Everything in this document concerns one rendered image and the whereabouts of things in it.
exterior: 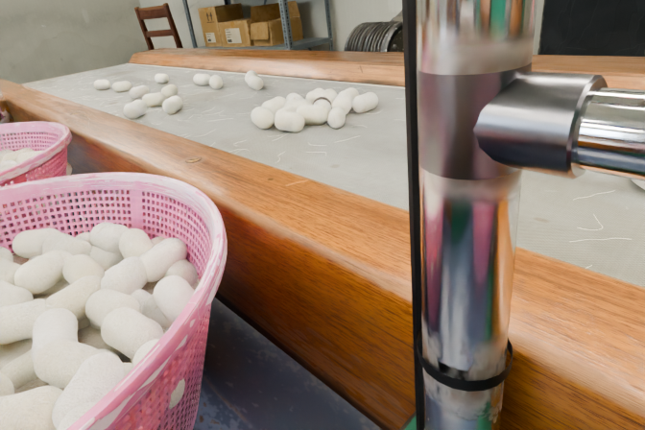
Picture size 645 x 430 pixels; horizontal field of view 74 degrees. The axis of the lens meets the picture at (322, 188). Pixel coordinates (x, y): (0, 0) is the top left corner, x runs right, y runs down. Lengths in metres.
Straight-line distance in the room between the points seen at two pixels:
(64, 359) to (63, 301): 0.05
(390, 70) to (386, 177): 0.32
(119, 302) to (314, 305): 0.09
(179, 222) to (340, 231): 0.12
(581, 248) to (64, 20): 4.93
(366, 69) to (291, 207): 0.43
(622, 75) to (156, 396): 0.46
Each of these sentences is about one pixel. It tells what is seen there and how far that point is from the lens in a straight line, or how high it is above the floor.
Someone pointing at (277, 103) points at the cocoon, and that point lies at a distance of 0.50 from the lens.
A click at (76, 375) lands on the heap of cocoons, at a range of 0.21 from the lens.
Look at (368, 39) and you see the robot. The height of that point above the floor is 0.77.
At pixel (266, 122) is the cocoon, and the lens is 0.46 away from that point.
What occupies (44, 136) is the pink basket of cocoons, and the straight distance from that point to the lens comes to 0.57.
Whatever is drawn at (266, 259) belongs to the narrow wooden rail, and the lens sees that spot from 0.24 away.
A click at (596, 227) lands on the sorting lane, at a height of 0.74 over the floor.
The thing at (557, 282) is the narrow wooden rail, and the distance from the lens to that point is 0.18.
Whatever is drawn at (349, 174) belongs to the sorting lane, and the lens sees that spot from 0.33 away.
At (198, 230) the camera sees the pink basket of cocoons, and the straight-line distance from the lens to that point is 0.26.
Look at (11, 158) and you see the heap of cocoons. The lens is 0.58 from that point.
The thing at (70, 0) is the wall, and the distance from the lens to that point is 5.06.
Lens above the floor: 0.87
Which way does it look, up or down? 25 degrees down
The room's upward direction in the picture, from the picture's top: 7 degrees counter-clockwise
